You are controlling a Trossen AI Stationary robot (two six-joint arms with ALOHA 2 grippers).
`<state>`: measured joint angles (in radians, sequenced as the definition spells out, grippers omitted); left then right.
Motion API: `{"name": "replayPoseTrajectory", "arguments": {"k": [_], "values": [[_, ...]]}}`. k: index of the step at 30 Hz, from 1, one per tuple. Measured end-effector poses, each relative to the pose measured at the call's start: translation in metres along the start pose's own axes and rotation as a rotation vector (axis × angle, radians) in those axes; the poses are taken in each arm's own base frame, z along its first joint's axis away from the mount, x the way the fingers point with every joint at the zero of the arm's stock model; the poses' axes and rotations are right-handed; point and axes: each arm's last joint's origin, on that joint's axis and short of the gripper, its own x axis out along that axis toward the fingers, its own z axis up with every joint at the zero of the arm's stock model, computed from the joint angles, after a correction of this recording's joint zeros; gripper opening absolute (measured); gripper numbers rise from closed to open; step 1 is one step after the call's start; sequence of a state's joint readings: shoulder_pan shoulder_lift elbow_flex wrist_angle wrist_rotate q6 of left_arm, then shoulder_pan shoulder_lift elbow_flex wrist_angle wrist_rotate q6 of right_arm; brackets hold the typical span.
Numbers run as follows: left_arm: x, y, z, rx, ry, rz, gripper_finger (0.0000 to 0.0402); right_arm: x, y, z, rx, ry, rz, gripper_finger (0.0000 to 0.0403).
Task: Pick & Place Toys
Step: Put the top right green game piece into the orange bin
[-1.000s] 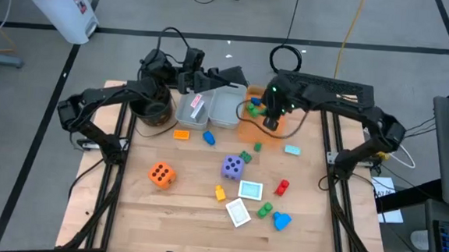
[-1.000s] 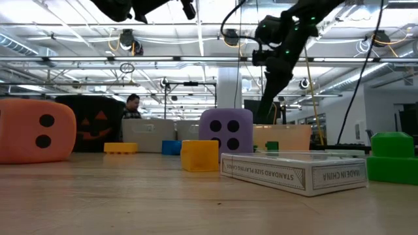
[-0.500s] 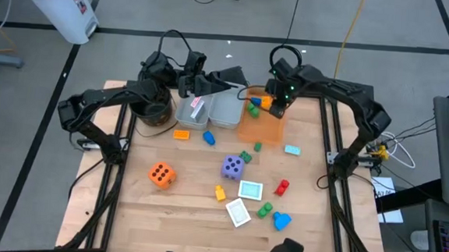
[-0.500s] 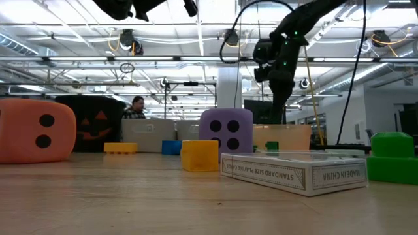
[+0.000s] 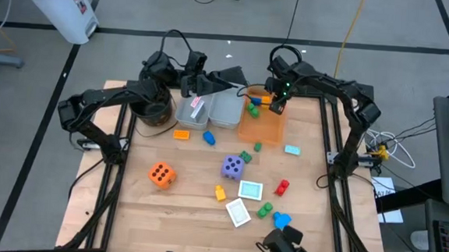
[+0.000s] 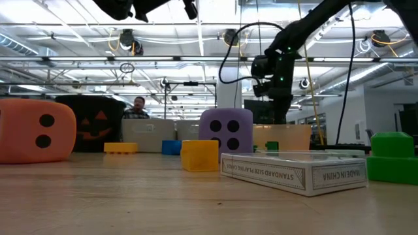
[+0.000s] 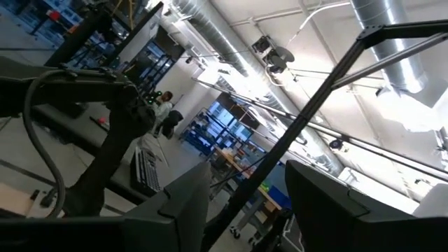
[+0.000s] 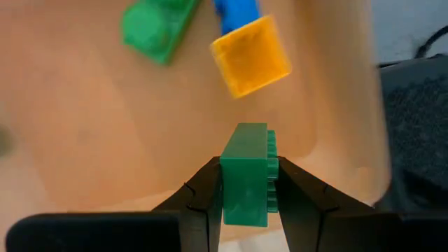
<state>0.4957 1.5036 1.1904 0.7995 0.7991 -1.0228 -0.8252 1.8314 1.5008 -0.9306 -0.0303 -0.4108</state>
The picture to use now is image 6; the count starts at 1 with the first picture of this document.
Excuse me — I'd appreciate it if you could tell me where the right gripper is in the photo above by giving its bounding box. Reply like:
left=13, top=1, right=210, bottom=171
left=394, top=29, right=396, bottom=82
left=250, top=48, right=295, bottom=125

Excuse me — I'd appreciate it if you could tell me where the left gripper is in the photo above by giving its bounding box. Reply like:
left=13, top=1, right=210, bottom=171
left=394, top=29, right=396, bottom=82
left=132, top=0, right=199, bottom=24

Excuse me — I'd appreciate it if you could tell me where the yellow toy block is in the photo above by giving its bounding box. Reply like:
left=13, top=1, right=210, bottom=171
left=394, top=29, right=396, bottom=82
left=180, top=139, right=219, bottom=173

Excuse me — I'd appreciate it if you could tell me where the orange foam die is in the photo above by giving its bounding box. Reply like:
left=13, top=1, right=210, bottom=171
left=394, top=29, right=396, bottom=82
left=0, top=99, right=78, bottom=165

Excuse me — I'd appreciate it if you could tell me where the black monitor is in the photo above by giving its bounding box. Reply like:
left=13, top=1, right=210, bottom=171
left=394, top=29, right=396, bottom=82
left=244, top=99, right=277, bottom=125

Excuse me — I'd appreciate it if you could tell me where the orange plastic bin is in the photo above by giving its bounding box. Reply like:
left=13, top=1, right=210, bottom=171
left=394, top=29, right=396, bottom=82
left=253, top=124, right=313, bottom=151

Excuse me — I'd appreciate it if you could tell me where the teal framed card deck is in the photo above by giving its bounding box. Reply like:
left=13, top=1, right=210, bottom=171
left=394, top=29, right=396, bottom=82
left=255, top=149, right=327, bottom=157

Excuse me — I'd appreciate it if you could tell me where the purple foam die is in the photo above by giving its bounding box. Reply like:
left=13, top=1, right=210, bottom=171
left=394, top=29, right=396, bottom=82
left=198, top=108, right=254, bottom=155

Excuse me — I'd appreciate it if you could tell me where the white playing card deck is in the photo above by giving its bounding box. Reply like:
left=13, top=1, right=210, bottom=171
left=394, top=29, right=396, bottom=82
left=220, top=151, right=369, bottom=198

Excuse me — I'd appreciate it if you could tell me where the grey plastic bin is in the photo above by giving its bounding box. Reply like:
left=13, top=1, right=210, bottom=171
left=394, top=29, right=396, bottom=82
left=176, top=119, right=201, bottom=142
left=121, top=119, right=177, bottom=153

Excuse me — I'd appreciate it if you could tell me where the person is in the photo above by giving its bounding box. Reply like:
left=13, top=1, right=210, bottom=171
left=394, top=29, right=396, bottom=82
left=122, top=96, right=151, bottom=120

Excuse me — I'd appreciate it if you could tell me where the blue stepped toy block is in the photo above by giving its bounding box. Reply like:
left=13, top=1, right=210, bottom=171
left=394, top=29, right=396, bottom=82
left=161, top=140, right=183, bottom=156

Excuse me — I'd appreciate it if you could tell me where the black jack-o-lantern bucket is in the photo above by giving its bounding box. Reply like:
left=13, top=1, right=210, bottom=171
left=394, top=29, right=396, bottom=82
left=54, top=95, right=127, bottom=153

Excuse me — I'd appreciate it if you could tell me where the green two-stud toy block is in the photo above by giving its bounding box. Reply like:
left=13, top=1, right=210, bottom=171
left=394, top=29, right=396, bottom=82
left=366, top=131, right=418, bottom=186

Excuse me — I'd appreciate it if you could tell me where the orange flat toy brick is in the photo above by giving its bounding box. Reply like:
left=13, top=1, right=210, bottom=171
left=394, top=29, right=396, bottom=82
left=103, top=142, right=139, bottom=155

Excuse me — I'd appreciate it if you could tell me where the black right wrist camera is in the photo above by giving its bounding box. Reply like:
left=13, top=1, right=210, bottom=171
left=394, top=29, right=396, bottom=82
left=252, top=80, right=274, bottom=98

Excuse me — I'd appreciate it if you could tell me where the yellow cable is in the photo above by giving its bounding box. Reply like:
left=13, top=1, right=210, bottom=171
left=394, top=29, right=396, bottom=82
left=297, top=0, right=326, bottom=146

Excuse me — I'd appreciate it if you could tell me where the long ceiling light rail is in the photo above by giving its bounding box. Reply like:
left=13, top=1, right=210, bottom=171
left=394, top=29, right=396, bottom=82
left=0, top=55, right=418, bottom=63

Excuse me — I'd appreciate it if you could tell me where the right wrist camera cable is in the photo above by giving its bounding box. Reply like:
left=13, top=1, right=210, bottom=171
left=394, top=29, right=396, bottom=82
left=217, top=22, right=287, bottom=85

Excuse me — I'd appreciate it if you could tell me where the black metal rig frame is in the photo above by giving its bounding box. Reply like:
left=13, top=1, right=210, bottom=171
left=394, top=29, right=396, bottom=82
left=163, top=81, right=218, bottom=120

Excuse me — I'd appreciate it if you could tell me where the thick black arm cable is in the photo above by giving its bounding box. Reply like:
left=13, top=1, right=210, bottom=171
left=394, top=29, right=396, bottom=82
left=334, top=1, right=357, bottom=146

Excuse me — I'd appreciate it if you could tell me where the silver ventilation duct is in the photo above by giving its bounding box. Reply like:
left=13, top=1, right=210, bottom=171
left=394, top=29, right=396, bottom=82
left=0, top=32, right=59, bottom=58

